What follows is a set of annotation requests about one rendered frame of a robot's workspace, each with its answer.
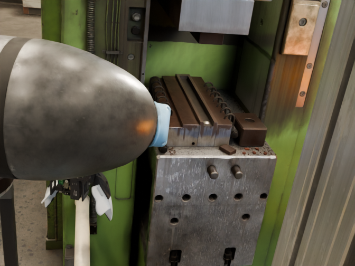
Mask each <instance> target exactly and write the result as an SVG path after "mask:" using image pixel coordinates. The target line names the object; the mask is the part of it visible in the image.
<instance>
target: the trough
mask: <svg viewBox="0 0 355 266"><path fill-rule="evenodd" d="M180 78H181V80H182V82H183V84H184V86H185V88H186V90H187V92H188V94H189V95H190V97H191V99H192V101H193V103H194V105H195V107H196V109H197V111H198V113H199V115H200V116H201V118H202V120H203V121H208V122H209V124H206V123H203V126H213V125H214V121H213V119H212V117H211V115H210V114H209V112H208V110H207V108H206V107H205V105H204V103H203V101H202V100H201V98H200V96H199V94H198V93H197V91H196V89H195V87H194V86H193V84H192V82H191V80H190V79H189V77H188V76H180Z"/></svg>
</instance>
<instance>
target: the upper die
mask: <svg viewBox="0 0 355 266"><path fill-rule="evenodd" d="M157 1H158V2H159V4H160V5H161V6H162V8H163V9H164V11H165V12H166V14H167V15H168V17H169V18H170V19H171V21H172V22H173V24H174V25H175V27H176V28H177V30H178V31H186V32H203V33H220V34H237V35H248V34H249V28H250V22H251V16H252V13H253V7H254V1H253V0H157Z"/></svg>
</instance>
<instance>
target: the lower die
mask: <svg viewBox="0 0 355 266"><path fill-rule="evenodd" d="M180 76H188V77H189V79H190V80H191V82H192V84H193V86H194V87H195V89H196V91H197V93H198V94H199V96H200V98H201V100H202V101H203V103H204V105H205V107H206V108H207V110H208V112H209V114H210V115H211V117H212V119H213V121H214V125H213V126H203V120H202V118H201V116H200V115H199V113H198V111H197V109H196V107H195V105H194V103H193V101H192V99H191V97H190V95H189V94H188V92H187V90H186V88H185V86H184V84H183V82H182V80H181V78H180ZM159 79H160V82H161V84H162V87H163V89H164V92H165V94H166V97H167V99H168V103H169V104H170V108H171V109H172V110H173V115H172V116H170V124H169V133H168V138H167V143H166V144H167V146H190V147H196V146H200V147H213V146H214V147H219V146H221V145H224V144H227V145H229V140H230V134H231V129H232V124H231V122H230V120H229V119H228V117H226V119H223V118H224V116H225V115H226V114H225V113H224V111H222V113H220V110H221V109H222V108H221V107H220V105H218V107H216V105H217V103H218V102H217V100H215V101H214V102H213V99H214V96H213V95H211V97H210V96H209V95H210V93H211V91H210V90H208V92H207V91H206V90H207V88H208V86H207V85H205V87H204V86H203V85H204V84H205V82H204V80H203V79H202V77H191V76H190V75H189V74H176V75H175V77H174V76H162V78H159ZM193 142H194V143H195V144H194V145H192V143H193Z"/></svg>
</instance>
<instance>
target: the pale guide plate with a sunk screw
mask: <svg viewBox="0 0 355 266"><path fill-rule="evenodd" d="M320 4H321V2H319V1H309V0H292V1H291V5H290V9H289V14H288V19H287V23H286V28H285V33H284V38H283V42H282V47H281V54H288V55H308V53H309V49H310V45H311V41H312V36H313V32H314V28H315V24H316V20H317V16H318V13H319V8H320Z"/></svg>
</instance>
